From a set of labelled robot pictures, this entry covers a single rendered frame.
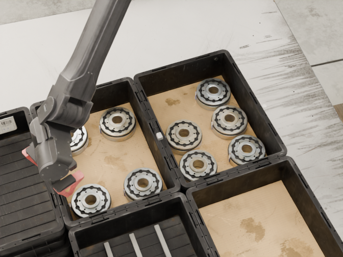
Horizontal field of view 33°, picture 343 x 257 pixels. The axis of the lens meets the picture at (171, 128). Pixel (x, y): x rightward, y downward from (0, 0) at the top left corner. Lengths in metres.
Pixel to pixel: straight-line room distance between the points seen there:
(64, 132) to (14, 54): 0.98
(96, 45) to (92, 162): 0.59
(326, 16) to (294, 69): 1.28
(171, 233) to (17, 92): 0.77
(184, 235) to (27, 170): 0.47
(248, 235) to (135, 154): 0.39
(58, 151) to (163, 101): 0.68
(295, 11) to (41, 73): 1.68
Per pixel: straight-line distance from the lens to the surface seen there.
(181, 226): 1.50
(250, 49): 2.05
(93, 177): 1.58
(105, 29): 1.08
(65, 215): 1.42
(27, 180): 1.61
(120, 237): 1.50
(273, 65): 2.02
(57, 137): 1.12
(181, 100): 1.72
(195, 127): 1.63
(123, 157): 1.61
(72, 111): 1.11
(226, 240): 1.49
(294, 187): 1.54
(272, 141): 1.57
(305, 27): 3.19
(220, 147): 1.63
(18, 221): 1.56
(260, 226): 1.52
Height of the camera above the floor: 2.19
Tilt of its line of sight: 55 degrees down
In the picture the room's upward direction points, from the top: 1 degrees clockwise
